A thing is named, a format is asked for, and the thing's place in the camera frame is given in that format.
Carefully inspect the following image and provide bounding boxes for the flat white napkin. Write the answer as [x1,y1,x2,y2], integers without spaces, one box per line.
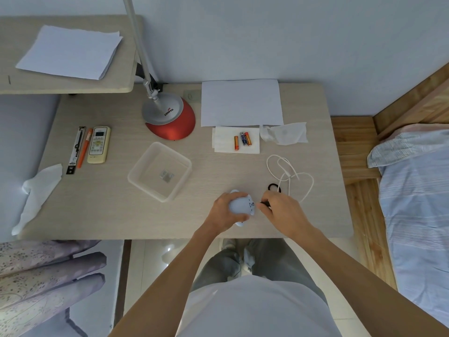
[211,126,261,155]

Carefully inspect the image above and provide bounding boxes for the wooden bed frame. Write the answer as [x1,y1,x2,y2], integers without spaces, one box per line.
[331,61,449,292]

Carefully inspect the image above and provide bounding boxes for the light blue striped bedsheet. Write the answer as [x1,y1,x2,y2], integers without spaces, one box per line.
[378,147,449,329]

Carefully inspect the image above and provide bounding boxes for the pink pillow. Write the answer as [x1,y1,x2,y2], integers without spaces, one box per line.
[380,122,449,138]

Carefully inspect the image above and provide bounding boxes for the red desk lamp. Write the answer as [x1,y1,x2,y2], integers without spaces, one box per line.
[58,0,196,141]

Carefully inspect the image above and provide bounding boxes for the person's grey shoe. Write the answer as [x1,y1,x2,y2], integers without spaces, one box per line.
[220,237,246,251]

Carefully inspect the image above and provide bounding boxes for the light blue toy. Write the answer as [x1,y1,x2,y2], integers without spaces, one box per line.
[228,189,257,227]

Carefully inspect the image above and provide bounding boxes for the black pen package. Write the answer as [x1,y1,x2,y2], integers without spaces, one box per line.
[65,126,87,175]

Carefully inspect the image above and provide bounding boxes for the white paper stack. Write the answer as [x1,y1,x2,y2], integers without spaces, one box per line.
[15,25,123,81]

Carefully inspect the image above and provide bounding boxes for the orange pen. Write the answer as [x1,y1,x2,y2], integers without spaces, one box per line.
[77,128,94,169]

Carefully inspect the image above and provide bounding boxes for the purple floral quilt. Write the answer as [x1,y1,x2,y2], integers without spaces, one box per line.
[0,239,108,337]

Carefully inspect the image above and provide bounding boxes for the person's grey trousers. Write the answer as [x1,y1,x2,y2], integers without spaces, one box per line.
[191,238,329,306]

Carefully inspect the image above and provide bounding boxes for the cream remote control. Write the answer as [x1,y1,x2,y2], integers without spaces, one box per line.
[87,126,111,164]

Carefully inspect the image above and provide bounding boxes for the white paper sheet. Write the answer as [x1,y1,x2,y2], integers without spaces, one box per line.
[200,79,285,128]

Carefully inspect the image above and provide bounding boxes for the person's left forearm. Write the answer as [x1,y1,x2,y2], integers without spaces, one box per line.
[109,220,229,337]

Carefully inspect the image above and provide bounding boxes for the person's right hand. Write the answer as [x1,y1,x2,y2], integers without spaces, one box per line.
[255,190,315,242]

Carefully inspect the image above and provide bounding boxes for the crumpled white tissue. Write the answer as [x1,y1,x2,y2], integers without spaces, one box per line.
[259,122,309,146]

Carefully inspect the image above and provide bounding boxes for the clear plastic container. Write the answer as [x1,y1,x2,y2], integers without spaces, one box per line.
[127,141,193,203]

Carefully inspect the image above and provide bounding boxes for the white cable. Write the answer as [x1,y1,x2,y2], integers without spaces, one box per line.
[266,154,315,204]

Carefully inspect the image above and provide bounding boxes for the person's white shirt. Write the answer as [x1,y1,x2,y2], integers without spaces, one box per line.
[175,275,343,337]

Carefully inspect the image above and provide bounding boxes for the person's left hand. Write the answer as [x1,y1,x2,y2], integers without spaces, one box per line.
[203,191,252,236]

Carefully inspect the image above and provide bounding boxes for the long white tissue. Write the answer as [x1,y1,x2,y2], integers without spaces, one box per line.
[11,163,64,237]

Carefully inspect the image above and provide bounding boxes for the blue striped pillow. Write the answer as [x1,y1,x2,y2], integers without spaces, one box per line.
[366,129,449,169]

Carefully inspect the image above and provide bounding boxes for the beige desk shelf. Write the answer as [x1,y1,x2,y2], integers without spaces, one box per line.
[0,14,145,95]

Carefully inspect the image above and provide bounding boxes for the person's right forearm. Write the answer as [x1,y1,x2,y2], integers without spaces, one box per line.
[293,224,449,337]

